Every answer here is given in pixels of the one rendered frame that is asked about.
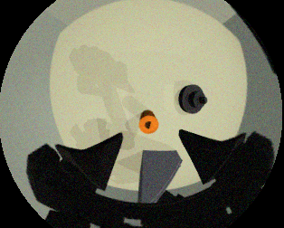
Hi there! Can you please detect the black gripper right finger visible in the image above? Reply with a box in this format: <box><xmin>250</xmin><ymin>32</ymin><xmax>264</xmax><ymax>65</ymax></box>
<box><xmin>178</xmin><ymin>128</ymin><xmax>247</xmax><ymax>185</ymax></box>

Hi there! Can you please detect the orange knob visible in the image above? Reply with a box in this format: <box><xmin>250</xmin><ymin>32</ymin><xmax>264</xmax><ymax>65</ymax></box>
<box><xmin>140</xmin><ymin>109</ymin><xmax>157</xmax><ymax>134</ymax></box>

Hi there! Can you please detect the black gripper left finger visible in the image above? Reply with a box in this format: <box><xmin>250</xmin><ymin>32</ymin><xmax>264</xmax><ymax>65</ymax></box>
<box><xmin>55</xmin><ymin>132</ymin><xmax>124</xmax><ymax>191</ymax></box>

